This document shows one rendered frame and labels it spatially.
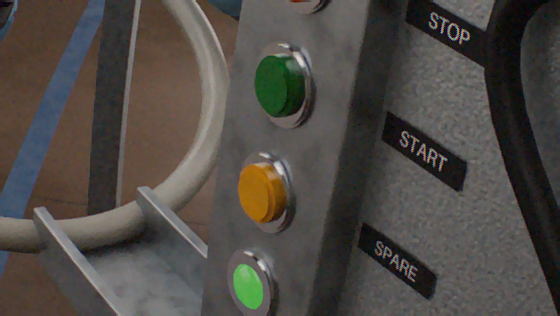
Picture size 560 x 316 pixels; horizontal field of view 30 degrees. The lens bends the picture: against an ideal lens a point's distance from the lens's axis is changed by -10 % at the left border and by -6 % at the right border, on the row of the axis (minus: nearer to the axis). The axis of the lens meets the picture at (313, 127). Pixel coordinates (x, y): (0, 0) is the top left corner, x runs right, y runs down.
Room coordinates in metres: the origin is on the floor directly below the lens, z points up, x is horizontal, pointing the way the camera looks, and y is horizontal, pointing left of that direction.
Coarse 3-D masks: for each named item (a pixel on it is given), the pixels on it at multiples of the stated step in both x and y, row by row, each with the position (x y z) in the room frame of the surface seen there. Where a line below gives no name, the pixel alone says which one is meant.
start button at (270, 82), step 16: (272, 64) 0.42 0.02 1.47; (288, 64) 0.42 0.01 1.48; (256, 80) 0.42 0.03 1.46; (272, 80) 0.42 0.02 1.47; (288, 80) 0.41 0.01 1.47; (256, 96) 0.42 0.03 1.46; (272, 96) 0.41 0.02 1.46; (288, 96) 0.41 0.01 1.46; (272, 112) 0.41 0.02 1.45; (288, 112) 0.41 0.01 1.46
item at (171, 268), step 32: (160, 224) 0.79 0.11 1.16; (64, 256) 0.70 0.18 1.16; (96, 256) 0.76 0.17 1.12; (128, 256) 0.78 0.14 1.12; (160, 256) 0.79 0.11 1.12; (192, 256) 0.75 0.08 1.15; (64, 288) 0.70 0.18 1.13; (96, 288) 0.66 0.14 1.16; (128, 288) 0.73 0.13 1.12; (160, 288) 0.74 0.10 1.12; (192, 288) 0.75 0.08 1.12
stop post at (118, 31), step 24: (120, 0) 2.33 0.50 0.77; (120, 24) 2.33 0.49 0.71; (120, 48) 2.33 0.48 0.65; (120, 72) 2.34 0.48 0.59; (96, 96) 2.33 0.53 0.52; (120, 96) 2.34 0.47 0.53; (96, 120) 2.33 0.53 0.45; (120, 120) 2.34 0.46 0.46; (96, 144) 2.33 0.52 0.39; (120, 144) 2.34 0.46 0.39; (96, 168) 2.33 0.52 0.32; (120, 168) 2.37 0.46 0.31; (96, 192) 2.33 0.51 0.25; (120, 192) 2.40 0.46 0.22
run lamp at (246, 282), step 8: (240, 272) 0.42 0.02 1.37; (248, 272) 0.42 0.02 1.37; (240, 280) 0.42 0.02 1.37; (248, 280) 0.42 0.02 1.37; (256, 280) 0.41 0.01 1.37; (240, 288) 0.42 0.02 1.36; (248, 288) 0.41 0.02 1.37; (256, 288) 0.41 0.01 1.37; (240, 296) 0.42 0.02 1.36; (248, 296) 0.41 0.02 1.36; (256, 296) 0.41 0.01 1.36; (248, 304) 0.41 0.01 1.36; (256, 304) 0.41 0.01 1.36
